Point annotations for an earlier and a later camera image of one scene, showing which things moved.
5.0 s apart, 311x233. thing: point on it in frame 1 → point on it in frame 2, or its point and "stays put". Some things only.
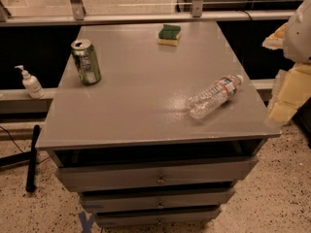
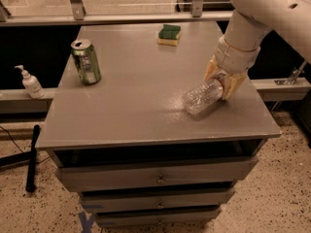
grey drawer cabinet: [128, 146] stays put
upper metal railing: [196, 14] stays put
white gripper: [299, 38] → [233, 59]
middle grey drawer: [162, 199] stays put
